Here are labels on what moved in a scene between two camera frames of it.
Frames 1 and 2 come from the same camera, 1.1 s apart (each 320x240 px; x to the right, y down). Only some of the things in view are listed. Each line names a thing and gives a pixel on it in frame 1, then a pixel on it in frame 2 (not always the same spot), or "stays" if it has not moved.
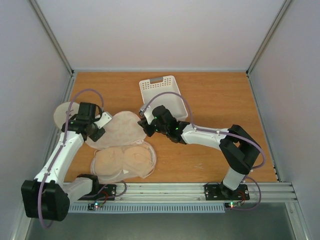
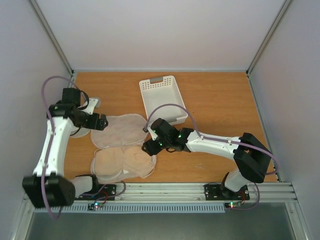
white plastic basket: (150, 88) stays
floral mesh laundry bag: (122, 153) stays
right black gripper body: (146, 127) -> (150, 147)
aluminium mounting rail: (258, 193) stays
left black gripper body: (95, 137) -> (93, 124)
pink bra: (135, 160) stays
